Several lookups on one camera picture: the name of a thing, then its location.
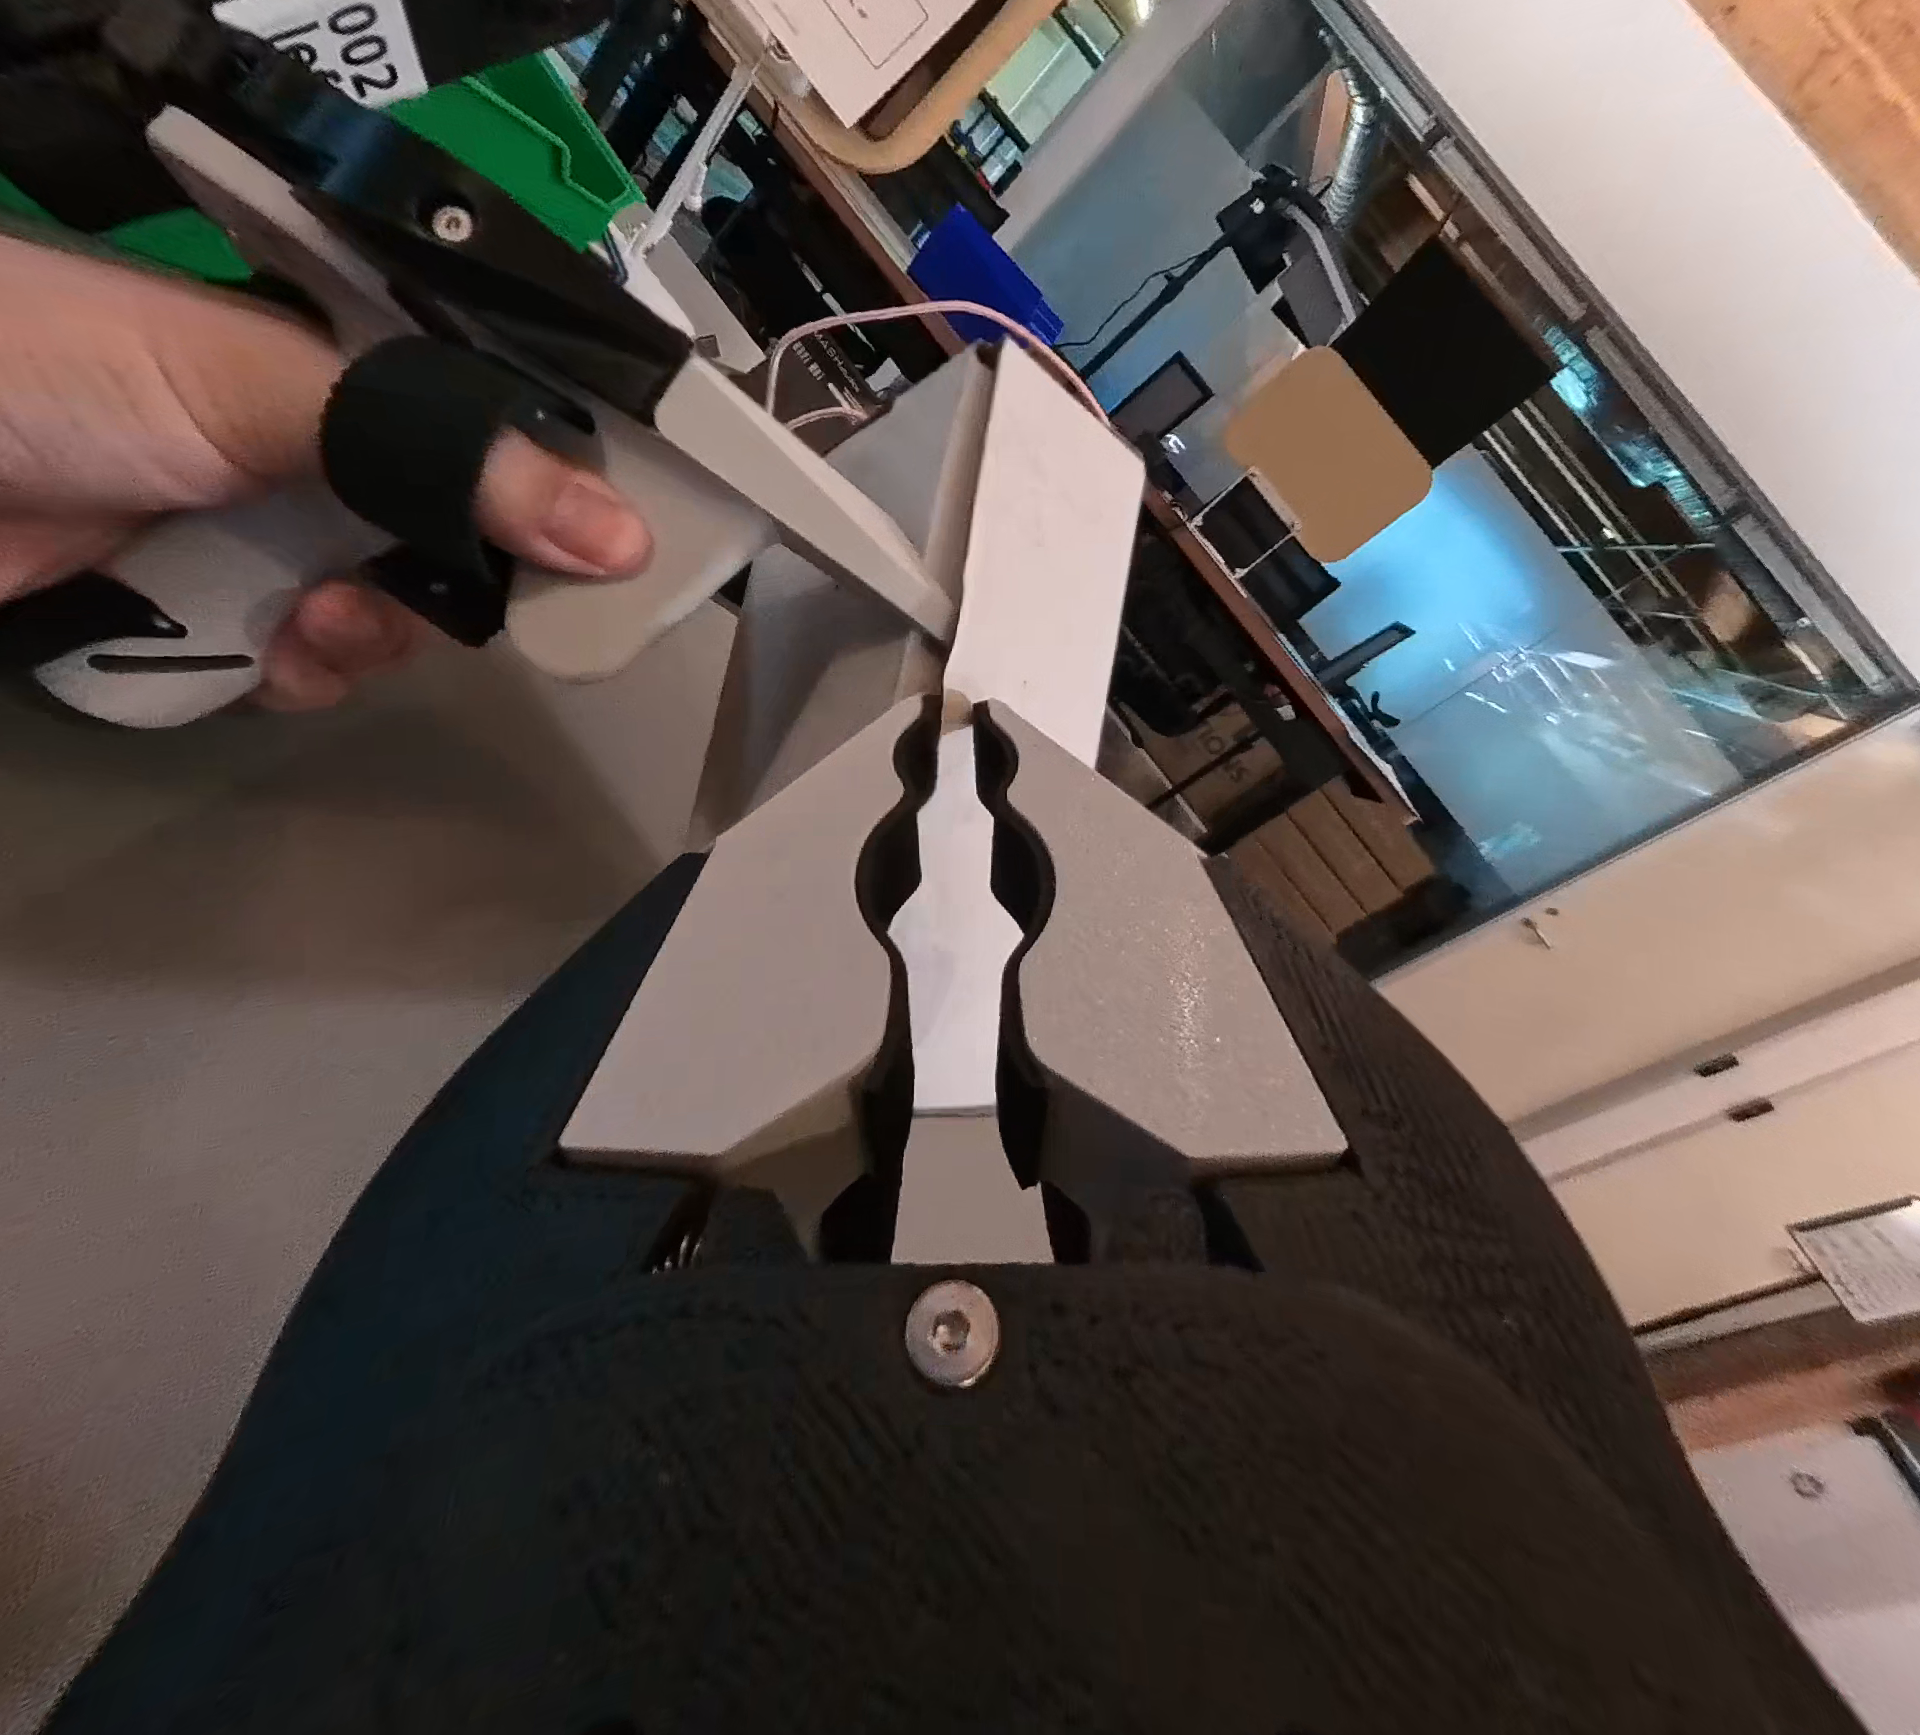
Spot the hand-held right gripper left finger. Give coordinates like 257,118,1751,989
563,699,949,1257

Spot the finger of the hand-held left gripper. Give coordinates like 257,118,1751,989
655,355,962,643

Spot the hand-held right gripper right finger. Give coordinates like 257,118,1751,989
973,703,1344,1191

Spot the white cardboard box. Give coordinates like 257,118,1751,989
690,339,1151,1113

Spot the person's left hand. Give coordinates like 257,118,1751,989
0,236,655,717

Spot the blue plastic bin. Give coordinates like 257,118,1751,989
906,202,1062,345

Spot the green plastic bin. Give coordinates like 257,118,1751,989
0,62,659,286

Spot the white cabinet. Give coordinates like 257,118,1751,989
1376,711,1920,1335

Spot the white paper notice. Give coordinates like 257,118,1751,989
1785,1201,1920,1327

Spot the pink braided cable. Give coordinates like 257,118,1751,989
763,301,1116,435

